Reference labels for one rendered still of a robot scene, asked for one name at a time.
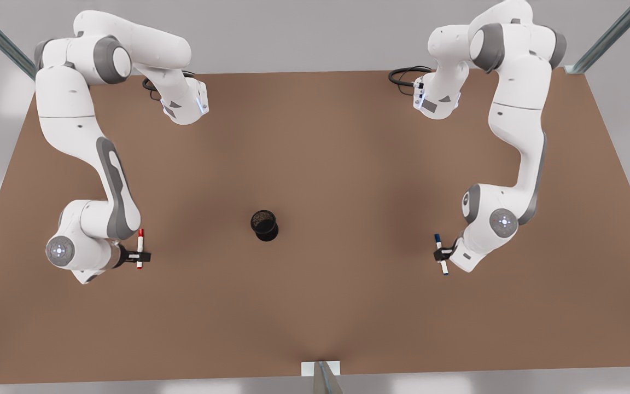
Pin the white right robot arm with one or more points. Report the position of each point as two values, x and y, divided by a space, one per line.
69 126

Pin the red capped white marker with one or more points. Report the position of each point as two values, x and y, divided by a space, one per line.
140 244

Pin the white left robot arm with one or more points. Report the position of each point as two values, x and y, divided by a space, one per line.
517 109

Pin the black mesh pen cup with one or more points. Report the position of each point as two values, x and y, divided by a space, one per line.
264 224

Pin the blue capped white marker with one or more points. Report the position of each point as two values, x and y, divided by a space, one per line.
439 244

